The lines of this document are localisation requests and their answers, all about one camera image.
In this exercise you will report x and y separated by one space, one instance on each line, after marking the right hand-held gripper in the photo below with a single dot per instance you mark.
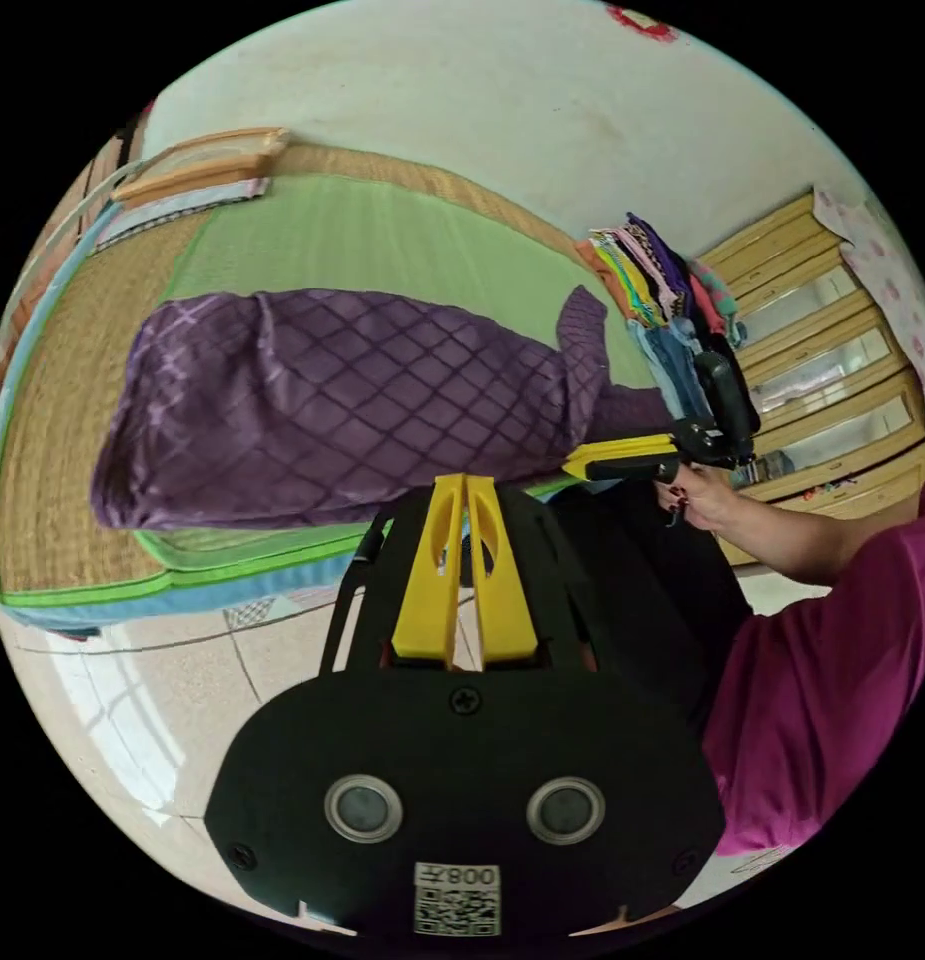
702 442

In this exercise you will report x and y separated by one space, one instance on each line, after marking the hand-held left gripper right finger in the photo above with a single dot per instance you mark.
503 600

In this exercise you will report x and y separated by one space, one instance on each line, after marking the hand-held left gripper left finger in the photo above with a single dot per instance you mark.
428 600

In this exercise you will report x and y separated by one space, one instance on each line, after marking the purple checked long pants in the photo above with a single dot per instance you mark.
342 397

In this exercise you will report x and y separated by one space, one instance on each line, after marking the person's right forearm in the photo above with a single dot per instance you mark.
792 540

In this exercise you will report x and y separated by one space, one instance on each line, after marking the person's right hand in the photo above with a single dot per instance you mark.
698 499

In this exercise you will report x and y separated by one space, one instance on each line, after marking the pile of clothes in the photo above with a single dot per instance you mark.
657 285

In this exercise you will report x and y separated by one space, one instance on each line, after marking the wooden cupboard with glass doors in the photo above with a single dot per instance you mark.
829 352

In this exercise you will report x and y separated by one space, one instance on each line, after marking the person's body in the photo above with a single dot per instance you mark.
829 675

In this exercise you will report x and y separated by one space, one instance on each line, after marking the bed with green woven mat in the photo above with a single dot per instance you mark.
372 225

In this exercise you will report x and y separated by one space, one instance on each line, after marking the folded patterned blanket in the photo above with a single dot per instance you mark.
177 210

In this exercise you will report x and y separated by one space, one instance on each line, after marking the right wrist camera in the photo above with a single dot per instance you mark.
728 397

